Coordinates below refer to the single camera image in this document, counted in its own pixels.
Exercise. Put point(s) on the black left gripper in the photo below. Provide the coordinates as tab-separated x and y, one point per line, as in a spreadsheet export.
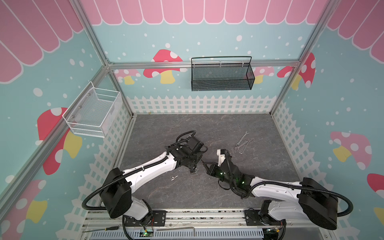
191	165

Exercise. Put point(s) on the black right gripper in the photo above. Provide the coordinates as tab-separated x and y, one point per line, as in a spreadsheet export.
215	167

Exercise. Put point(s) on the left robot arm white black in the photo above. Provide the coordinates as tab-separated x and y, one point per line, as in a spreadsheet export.
115	195

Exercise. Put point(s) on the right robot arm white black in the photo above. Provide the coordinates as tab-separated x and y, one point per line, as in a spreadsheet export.
304	200

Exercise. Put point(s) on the silver wrench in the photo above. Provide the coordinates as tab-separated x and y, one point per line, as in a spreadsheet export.
241	148
241	139

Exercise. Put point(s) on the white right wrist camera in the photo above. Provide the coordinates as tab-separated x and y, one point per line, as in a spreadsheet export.
222	156

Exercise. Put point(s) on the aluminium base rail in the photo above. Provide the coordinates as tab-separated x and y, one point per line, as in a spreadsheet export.
188	224

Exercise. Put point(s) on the black wire mesh basket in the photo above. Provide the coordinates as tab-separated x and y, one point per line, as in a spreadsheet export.
229	73

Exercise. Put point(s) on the yellow handled screwdriver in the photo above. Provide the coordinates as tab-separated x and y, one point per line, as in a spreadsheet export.
114	228

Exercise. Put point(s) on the white wire mesh basket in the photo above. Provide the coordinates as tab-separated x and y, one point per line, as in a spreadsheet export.
93	112

